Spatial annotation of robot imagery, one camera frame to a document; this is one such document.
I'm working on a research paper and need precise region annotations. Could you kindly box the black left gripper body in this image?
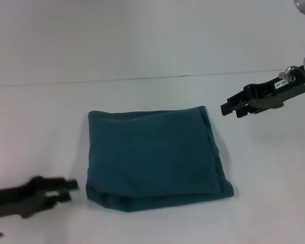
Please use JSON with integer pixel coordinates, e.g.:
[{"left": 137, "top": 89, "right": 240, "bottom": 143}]
[{"left": 0, "top": 176, "right": 57, "bottom": 220}]

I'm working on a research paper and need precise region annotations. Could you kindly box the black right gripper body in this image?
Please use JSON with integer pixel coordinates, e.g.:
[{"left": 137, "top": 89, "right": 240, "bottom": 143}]
[{"left": 242, "top": 73, "right": 305, "bottom": 115}]

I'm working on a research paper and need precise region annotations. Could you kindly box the teal blue t-shirt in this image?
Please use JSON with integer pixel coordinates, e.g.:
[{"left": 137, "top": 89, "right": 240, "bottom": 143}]
[{"left": 85, "top": 105, "right": 235, "bottom": 214}]

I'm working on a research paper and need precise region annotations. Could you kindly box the dark right gripper cable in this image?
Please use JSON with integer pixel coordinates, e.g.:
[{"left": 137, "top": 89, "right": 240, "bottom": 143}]
[{"left": 278, "top": 65, "right": 305, "bottom": 105}]

